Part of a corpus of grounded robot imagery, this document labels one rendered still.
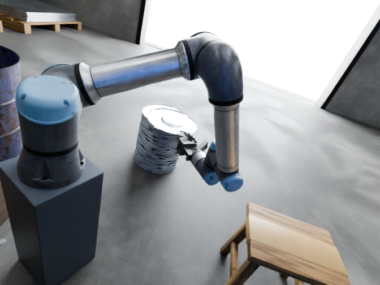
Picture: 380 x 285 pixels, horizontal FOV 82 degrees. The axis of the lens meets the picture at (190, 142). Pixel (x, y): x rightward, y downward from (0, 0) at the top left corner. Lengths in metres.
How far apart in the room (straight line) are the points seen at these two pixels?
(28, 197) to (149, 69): 0.42
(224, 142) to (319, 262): 0.52
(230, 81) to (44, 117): 0.41
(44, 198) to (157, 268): 0.58
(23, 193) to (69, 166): 0.11
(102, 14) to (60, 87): 4.35
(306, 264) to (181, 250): 0.50
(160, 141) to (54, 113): 0.78
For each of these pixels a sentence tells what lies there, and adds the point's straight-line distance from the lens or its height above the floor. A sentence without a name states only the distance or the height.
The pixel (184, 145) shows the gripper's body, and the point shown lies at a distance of 1.01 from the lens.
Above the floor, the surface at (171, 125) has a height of 0.34.
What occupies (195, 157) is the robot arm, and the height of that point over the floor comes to 0.36.
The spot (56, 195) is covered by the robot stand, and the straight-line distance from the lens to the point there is 0.62.
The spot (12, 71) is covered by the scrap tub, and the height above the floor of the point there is 0.45.
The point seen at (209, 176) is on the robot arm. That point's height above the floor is 0.36.
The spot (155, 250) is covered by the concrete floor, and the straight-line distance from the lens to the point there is 1.06.
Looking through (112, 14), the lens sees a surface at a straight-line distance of 4.80.
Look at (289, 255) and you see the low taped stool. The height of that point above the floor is 0.33.
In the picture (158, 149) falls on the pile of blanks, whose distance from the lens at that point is 1.25.
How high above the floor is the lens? 0.91
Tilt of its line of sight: 31 degrees down
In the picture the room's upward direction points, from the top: 19 degrees clockwise
